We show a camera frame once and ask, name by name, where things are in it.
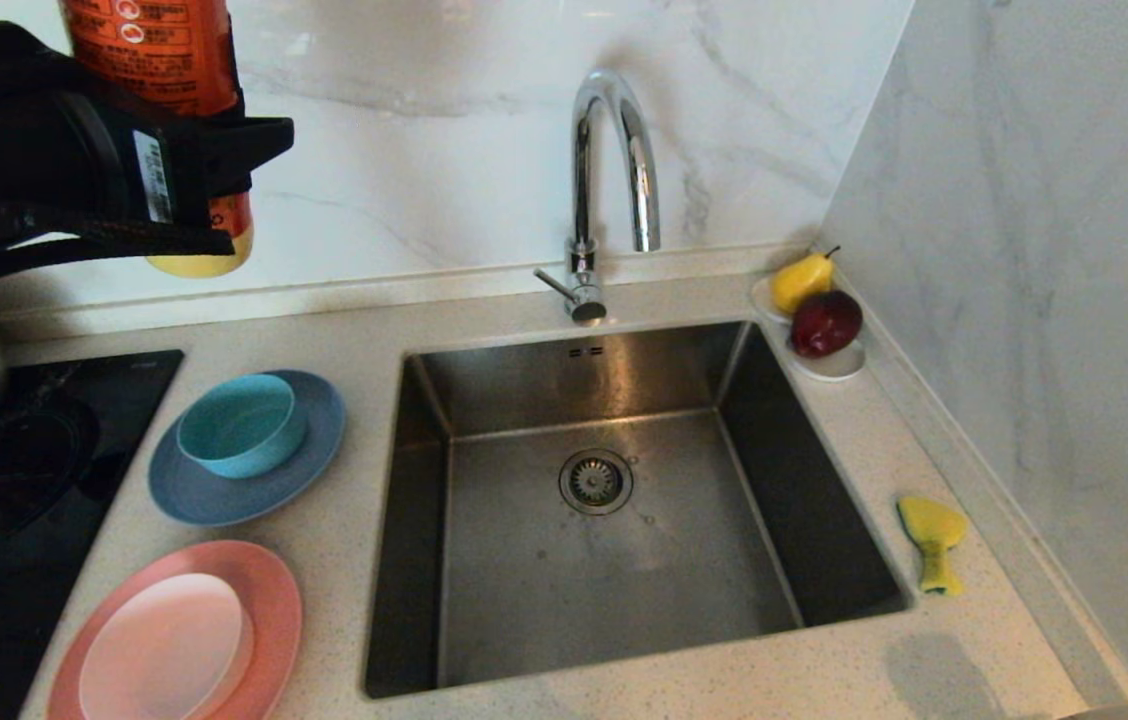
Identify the orange yellow-capped detergent bottle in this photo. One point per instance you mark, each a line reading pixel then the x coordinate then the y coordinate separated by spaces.
pixel 159 55

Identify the large salmon pink plate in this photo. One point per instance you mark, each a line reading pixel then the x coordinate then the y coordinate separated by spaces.
pixel 274 600

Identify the yellow pear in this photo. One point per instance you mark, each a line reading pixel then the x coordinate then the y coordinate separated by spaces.
pixel 801 283

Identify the dark red apple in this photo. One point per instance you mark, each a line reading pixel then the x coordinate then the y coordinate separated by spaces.
pixel 826 323

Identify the teal bowl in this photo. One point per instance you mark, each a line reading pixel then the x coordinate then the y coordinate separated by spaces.
pixel 241 425

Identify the yellow fish-shaped sponge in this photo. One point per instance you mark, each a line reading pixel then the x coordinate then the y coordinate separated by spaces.
pixel 932 525

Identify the chrome gooseneck faucet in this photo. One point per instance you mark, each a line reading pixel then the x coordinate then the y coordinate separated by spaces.
pixel 581 195

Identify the blue plate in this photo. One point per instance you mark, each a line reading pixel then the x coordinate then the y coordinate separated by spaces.
pixel 224 500

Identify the small white fruit dish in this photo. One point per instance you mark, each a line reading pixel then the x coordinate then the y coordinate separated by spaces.
pixel 836 367

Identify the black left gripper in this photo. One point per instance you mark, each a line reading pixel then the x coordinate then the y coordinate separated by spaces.
pixel 109 160

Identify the black frying pan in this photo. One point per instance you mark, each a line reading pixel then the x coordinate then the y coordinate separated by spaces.
pixel 4 480

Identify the black induction cooktop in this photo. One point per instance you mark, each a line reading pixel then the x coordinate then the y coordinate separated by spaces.
pixel 124 400

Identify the stainless steel sink basin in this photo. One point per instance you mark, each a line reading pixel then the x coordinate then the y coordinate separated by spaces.
pixel 544 590

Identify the small pale pink plate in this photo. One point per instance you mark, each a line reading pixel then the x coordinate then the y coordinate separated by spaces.
pixel 164 650

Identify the round metal drain strainer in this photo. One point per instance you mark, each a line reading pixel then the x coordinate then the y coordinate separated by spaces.
pixel 595 481

